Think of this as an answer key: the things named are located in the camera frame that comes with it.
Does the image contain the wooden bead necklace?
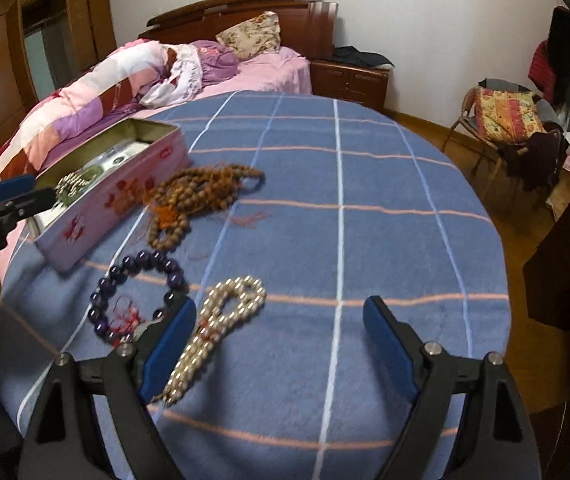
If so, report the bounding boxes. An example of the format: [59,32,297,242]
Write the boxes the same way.
[144,162,268,254]

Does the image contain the pink bed sheet mattress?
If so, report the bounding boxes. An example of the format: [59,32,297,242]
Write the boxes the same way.
[0,47,312,284]

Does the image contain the dark wooden headboard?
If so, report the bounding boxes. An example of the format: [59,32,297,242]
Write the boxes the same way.
[140,0,338,60]

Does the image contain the colourful patchwork cushion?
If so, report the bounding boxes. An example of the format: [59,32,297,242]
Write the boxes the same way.
[475,87,546,145]

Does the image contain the wooden wardrobe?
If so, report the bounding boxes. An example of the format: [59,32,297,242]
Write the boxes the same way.
[0,0,118,187]

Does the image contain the purple garment on bed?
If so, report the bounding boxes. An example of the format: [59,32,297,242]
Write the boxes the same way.
[192,40,239,87]

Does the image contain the dark purple bead bracelet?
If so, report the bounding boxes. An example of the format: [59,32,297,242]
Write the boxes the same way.
[86,249,190,346]

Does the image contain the wooden chair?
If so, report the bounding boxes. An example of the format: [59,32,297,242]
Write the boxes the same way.
[440,78,563,193]

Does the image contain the pink metal tin box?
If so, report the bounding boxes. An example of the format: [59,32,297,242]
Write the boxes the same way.
[28,118,191,273]

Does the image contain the pink purple striped quilt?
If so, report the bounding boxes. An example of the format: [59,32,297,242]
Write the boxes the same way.
[0,39,203,180]

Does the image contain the pearl necklace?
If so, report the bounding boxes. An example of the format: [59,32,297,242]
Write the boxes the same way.
[160,274,269,406]

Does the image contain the blue plaid tablecloth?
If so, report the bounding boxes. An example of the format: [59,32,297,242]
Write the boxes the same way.
[0,89,513,480]

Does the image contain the green jade bangle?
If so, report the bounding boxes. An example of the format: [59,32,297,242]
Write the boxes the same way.
[55,165,104,207]

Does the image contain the dark clothes on nightstand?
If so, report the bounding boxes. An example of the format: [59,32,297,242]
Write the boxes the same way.
[332,46,395,68]

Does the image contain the dark wooden nightstand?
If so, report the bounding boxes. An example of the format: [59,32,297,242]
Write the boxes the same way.
[310,60,390,112]

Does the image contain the floral pillow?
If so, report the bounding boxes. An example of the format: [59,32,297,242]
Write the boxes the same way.
[215,11,281,61]

